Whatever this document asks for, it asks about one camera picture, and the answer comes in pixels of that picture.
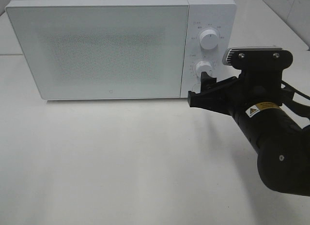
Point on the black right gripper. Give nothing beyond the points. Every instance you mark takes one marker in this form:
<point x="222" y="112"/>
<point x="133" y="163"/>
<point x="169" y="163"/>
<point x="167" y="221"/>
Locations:
<point x="249" y="95"/>

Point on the white round door button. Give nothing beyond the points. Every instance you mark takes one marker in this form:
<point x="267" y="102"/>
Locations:
<point x="196" y="88"/>

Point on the white round knob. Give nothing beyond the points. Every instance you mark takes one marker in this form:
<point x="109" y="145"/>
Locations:
<point x="208" y="39"/>
<point x="203" y="66"/>

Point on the white microwave door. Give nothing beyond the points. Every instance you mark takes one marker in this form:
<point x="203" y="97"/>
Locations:
<point x="77" y="53"/>

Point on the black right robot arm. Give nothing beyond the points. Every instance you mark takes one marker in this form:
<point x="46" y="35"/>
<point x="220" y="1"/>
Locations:
<point x="283" y="148"/>

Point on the white microwave oven body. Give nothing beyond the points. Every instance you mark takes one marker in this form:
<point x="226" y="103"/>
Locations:
<point x="201" y="14"/>

